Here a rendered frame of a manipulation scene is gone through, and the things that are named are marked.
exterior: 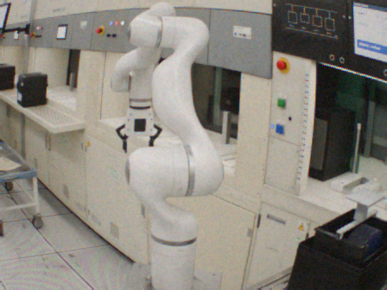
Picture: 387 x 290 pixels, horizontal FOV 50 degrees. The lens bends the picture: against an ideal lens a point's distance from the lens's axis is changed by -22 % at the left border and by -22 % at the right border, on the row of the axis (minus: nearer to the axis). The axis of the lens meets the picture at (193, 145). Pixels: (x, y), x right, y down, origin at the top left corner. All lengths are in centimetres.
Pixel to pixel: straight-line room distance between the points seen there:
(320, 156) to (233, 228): 49
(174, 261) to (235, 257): 95
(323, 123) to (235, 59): 46
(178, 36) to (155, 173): 38
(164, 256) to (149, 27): 60
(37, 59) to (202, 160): 330
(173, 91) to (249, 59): 78
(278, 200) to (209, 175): 79
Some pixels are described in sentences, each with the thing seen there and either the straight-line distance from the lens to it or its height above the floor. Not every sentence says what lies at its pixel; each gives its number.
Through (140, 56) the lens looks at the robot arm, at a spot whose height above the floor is 136.
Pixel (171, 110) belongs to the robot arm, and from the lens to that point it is 125.
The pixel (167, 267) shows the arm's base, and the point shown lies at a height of 87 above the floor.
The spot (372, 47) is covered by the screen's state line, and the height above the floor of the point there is 151.
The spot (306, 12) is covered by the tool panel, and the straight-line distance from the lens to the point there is 179.
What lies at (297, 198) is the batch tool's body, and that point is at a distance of 190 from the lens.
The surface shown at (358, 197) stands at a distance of 131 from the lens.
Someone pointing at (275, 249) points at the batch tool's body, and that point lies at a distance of 203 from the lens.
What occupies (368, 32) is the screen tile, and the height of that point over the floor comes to 157.
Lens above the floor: 151
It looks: 15 degrees down
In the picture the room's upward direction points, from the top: 4 degrees clockwise
